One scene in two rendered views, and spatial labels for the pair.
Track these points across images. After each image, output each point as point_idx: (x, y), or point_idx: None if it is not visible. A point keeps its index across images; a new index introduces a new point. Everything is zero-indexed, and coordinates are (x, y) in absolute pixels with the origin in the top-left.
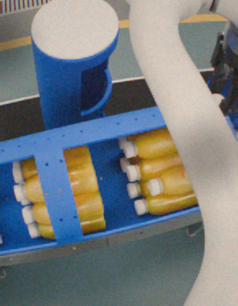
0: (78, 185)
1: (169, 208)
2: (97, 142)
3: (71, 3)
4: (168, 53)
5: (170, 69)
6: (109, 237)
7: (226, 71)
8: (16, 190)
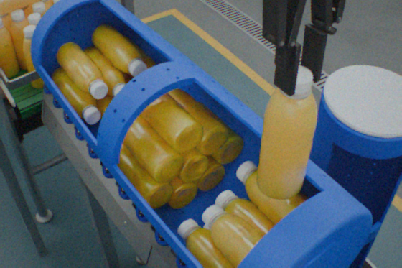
0: (165, 118)
1: (198, 256)
2: None
3: (397, 85)
4: None
5: None
6: (153, 250)
7: (319, 7)
8: None
